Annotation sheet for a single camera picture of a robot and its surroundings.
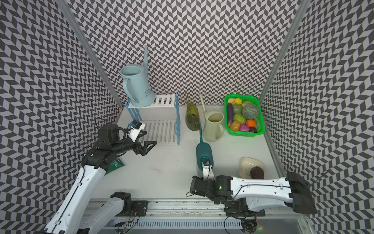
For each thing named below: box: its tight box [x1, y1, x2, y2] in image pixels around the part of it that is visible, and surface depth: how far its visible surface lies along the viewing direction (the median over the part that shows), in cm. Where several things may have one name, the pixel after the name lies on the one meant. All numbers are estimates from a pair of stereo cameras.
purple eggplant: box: [226, 102, 234, 127], surface depth 104 cm
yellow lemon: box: [234, 97, 243, 105], surface depth 111 cm
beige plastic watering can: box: [199, 93, 225, 142], surface depth 90 cm
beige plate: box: [239, 156, 265, 180], surface depth 88 cm
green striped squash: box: [233, 113, 246, 125], surface depth 101 cm
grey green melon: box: [242, 102, 260, 120], surface depth 99 cm
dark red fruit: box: [249, 166, 264, 180], surface depth 83 cm
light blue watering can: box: [120, 44, 156, 108], surface depth 72 cm
